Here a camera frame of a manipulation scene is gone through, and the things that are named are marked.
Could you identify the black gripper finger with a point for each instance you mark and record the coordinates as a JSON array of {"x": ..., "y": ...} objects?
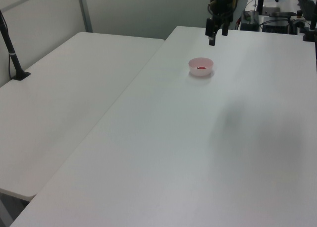
[
  {"x": 225, "y": 29},
  {"x": 210, "y": 29}
]

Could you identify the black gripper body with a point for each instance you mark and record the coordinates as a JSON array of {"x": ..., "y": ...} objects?
[{"x": 221, "y": 7}]

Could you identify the red strawberry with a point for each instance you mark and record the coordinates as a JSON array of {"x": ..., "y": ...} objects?
[{"x": 201, "y": 68}]

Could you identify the pink plastic bowl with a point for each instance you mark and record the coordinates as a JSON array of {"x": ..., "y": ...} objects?
[{"x": 200, "y": 72}]

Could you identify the small black equipment box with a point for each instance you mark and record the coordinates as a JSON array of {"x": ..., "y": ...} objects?
[{"x": 250, "y": 21}]

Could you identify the large black equipment box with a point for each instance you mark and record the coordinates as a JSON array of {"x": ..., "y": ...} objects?
[{"x": 276, "y": 24}]

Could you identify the black clamp with pole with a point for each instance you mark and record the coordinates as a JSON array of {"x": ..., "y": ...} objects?
[{"x": 309, "y": 34}]

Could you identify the black office chair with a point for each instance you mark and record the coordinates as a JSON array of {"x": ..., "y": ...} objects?
[{"x": 308, "y": 7}]

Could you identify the white side table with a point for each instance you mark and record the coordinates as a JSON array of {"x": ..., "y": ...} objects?
[{"x": 62, "y": 101}]

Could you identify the thin black upright post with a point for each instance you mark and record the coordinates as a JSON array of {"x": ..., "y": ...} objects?
[{"x": 261, "y": 0}]

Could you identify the grey metal partition post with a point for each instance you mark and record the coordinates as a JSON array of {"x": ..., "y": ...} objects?
[{"x": 85, "y": 10}]

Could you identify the black camera stand pole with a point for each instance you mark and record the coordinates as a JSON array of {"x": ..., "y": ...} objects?
[{"x": 11, "y": 51}]

